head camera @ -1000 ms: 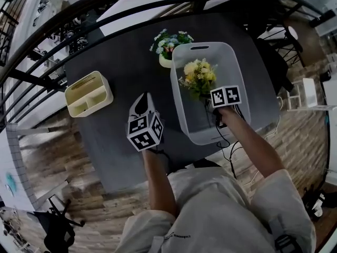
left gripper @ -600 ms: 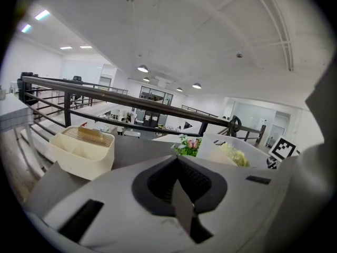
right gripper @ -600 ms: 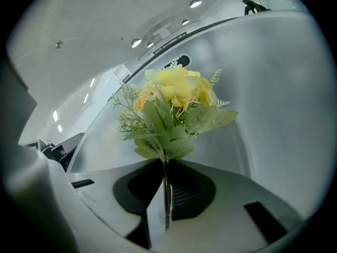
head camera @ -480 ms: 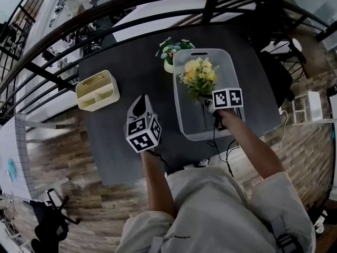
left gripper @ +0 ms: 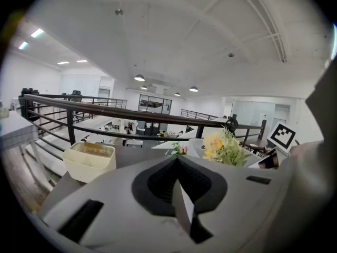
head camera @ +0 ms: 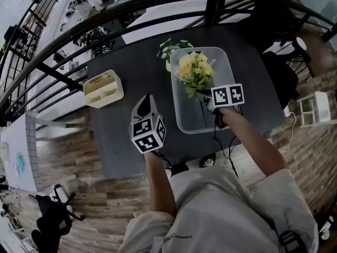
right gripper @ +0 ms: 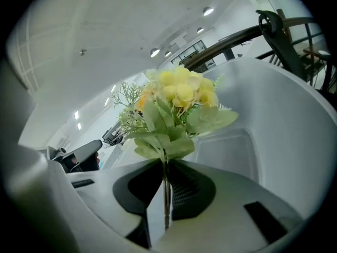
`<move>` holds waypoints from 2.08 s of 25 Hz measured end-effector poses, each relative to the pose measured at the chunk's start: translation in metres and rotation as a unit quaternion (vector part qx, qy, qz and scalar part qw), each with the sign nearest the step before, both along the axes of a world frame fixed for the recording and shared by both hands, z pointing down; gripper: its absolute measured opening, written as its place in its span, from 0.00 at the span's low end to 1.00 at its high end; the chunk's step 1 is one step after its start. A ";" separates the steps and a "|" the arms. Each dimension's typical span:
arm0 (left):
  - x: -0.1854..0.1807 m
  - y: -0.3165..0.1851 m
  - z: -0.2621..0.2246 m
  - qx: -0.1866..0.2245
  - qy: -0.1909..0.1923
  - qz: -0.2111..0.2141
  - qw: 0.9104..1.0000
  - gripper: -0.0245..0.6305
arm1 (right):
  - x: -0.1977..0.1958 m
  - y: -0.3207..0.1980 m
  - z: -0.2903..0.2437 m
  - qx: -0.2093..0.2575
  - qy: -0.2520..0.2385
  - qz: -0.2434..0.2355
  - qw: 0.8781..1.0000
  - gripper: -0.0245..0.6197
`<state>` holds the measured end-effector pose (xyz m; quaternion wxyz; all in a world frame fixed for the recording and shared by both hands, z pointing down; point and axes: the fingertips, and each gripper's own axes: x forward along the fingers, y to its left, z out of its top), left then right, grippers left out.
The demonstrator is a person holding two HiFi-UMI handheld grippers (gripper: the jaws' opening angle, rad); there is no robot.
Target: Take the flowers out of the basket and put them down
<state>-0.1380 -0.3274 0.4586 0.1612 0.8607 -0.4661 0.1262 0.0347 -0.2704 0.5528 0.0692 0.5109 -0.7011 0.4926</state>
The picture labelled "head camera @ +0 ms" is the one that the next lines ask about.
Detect yellow flowers bouquet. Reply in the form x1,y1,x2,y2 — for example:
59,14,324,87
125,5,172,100
175,51,217,100

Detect potted plant in white pot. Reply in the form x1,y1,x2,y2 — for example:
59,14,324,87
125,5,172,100
156,37,194,72

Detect black metal railing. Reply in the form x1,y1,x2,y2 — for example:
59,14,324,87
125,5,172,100
0,0,337,126

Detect black strap buckle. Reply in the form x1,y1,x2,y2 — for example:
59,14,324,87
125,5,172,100
277,229,308,253

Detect person's right forearm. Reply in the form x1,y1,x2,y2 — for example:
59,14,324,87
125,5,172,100
218,106,288,178

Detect cream desk organizer box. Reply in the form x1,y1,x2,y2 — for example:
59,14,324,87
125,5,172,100
83,69,124,109

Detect white square stool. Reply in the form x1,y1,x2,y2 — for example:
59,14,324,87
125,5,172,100
296,91,332,128

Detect white tiled counter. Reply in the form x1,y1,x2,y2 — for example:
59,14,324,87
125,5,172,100
0,111,66,192

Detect person's grey shirt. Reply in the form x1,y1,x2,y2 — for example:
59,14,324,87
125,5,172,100
118,166,321,253

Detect black stool with white seat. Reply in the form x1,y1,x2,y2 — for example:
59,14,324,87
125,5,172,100
280,35,315,80

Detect blue cloth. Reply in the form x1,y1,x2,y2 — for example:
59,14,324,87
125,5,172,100
15,153,26,172

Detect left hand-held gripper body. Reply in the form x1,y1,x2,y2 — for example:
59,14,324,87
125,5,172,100
130,93,167,154

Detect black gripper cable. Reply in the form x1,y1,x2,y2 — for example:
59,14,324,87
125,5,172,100
212,125,242,179

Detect translucent white plastic bin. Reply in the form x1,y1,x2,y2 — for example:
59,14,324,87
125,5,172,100
170,46,236,134

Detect black mesh office chair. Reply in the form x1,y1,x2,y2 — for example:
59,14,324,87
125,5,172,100
252,0,301,110

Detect brown wooden table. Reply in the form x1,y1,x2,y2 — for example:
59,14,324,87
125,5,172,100
297,27,337,84

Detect person's left forearm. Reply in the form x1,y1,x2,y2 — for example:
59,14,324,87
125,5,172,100
143,151,177,217

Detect person's black shoe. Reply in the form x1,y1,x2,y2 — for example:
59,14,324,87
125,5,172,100
199,152,217,168
170,162,190,178

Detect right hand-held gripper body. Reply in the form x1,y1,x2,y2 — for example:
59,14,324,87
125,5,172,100
196,83,245,129

